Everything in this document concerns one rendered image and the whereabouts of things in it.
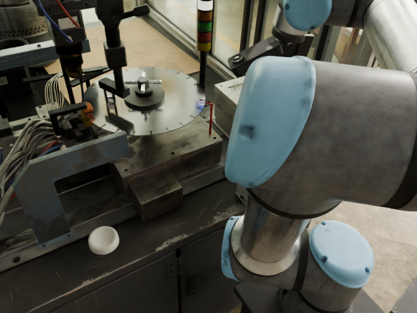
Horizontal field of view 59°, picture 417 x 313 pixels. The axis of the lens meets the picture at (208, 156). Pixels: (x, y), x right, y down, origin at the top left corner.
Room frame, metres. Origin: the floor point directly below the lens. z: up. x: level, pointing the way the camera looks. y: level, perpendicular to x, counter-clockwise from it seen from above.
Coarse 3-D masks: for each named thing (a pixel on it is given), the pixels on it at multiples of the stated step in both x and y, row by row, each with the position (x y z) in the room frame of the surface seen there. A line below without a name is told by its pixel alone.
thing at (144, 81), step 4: (144, 72) 0.88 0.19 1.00; (144, 76) 0.86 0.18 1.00; (140, 80) 0.83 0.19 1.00; (144, 80) 0.83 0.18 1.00; (148, 80) 0.83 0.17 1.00; (152, 80) 0.84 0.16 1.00; (156, 80) 0.84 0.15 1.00; (160, 80) 0.84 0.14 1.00; (140, 84) 0.82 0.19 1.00; (144, 84) 0.82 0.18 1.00; (148, 84) 0.83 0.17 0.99; (140, 88) 0.82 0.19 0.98; (144, 88) 0.80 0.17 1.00; (148, 88) 0.83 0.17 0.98; (144, 92) 0.79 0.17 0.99
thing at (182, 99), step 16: (96, 80) 0.90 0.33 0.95; (128, 80) 0.91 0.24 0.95; (176, 80) 0.93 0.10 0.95; (192, 80) 0.93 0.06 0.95; (96, 96) 0.82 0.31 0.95; (176, 96) 0.84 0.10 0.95; (192, 96) 0.85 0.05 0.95; (96, 112) 0.75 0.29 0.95; (112, 112) 0.75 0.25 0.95; (128, 112) 0.76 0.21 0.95; (144, 112) 0.76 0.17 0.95; (160, 112) 0.77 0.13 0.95; (176, 112) 0.77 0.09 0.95; (192, 112) 0.77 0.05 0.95; (112, 128) 0.69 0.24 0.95; (128, 128) 0.70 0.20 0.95; (144, 128) 0.70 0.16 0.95; (160, 128) 0.70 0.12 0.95; (176, 128) 0.71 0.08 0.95
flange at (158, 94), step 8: (136, 88) 0.83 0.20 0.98; (152, 88) 0.84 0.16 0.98; (160, 88) 0.87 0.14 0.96; (128, 96) 0.82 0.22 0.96; (136, 96) 0.82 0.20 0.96; (144, 96) 0.81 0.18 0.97; (152, 96) 0.82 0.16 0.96; (160, 96) 0.83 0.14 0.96; (128, 104) 0.79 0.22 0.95; (136, 104) 0.78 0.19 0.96; (144, 104) 0.78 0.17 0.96; (152, 104) 0.79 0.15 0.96
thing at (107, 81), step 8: (120, 72) 0.77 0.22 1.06; (104, 80) 0.80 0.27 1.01; (112, 80) 0.80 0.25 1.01; (120, 80) 0.76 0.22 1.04; (104, 88) 0.79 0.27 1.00; (112, 88) 0.77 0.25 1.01; (120, 88) 0.76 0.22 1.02; (128, 88) 0.77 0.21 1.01; (104, 96) 0.80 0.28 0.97; (112, 96) 0.80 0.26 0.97; (120, 96) 0.76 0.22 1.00
